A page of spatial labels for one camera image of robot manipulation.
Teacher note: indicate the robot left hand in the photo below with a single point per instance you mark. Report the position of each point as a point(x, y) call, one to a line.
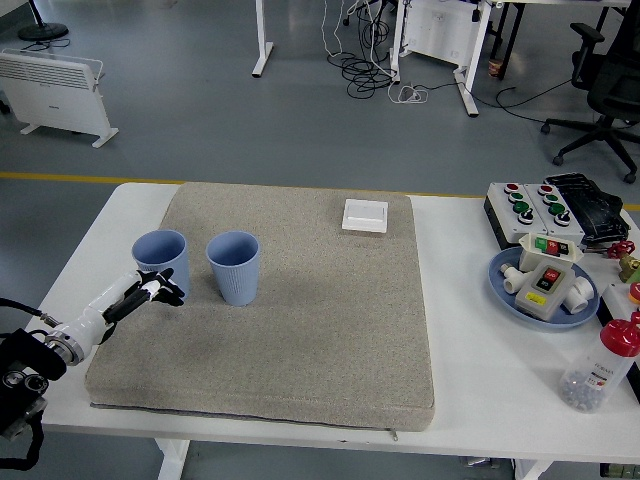
point(100, 305)

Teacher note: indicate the blue ribbed plastic cup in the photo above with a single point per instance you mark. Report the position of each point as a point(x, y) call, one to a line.
point(160, 250)
point(237, 285)

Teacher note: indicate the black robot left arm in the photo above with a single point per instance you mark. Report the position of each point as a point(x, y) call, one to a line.
point(25, 365)

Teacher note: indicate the white push-button control box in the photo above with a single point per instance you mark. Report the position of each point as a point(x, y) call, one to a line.
point(547, 215)
point(507, 220)

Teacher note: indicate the white table leg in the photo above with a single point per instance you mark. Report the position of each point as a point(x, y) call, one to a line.
point(532, 470)
point(172, 460)

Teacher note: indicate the grey-brown cushion mat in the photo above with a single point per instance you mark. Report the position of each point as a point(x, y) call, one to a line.
point(300, 325)

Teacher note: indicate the white panel heater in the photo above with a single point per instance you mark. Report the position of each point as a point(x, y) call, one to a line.
point(50, 95)
point(440, 27)

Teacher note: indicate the black fan stand base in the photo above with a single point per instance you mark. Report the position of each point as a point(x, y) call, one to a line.
point(44, 31)

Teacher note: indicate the white desk leg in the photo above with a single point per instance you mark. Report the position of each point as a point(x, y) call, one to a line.
point(262, 50)
point(467, 95)

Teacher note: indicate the metal zipper pull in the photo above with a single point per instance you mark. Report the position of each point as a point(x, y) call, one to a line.
point(394, 436)

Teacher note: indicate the blue round plate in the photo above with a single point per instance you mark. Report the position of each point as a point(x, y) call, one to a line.
point(500, 292)

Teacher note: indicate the white pipe fitting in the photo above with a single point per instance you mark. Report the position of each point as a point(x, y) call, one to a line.
point(582, 295)
point(512, 282)

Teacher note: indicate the small can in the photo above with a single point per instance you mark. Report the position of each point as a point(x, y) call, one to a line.
point(495, 68)

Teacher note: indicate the clear bottle red cap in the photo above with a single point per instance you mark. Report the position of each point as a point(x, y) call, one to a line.
point(592, 375)

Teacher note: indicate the black foot pedal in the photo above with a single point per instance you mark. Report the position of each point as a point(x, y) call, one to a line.
point(595, 205)

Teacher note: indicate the red emergency stop button box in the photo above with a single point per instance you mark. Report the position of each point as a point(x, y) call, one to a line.
point(615, 300)

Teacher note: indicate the brass valve red handwheel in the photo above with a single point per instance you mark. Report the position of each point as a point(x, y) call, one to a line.
point(627, 262)

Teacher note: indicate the green crate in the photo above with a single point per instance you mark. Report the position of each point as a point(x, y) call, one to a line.
point(620, 471)

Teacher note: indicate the black office chair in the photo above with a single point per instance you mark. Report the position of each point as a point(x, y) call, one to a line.
point(612, 95)

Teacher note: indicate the white wall switch plate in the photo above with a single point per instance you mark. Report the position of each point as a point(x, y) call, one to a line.
point(366, 216)

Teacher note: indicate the beige switch green red buttons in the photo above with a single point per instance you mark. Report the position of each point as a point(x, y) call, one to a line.
point(532, 255)

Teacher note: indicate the beige switch red black buttons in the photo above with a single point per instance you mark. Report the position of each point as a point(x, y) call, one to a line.
point(542, 295)

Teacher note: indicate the black desk frame leg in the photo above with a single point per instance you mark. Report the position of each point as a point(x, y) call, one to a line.
point(512, 35)

